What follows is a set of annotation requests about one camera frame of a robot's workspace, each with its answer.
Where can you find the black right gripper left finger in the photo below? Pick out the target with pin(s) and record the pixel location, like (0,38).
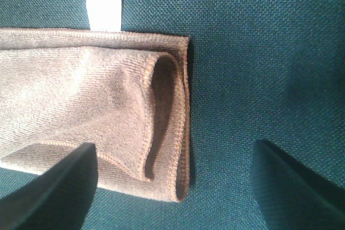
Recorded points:
(58,199)

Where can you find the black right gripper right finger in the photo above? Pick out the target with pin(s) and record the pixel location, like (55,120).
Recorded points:
(291,195)

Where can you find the brown microfibre towel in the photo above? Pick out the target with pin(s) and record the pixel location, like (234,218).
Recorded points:
(125,92)

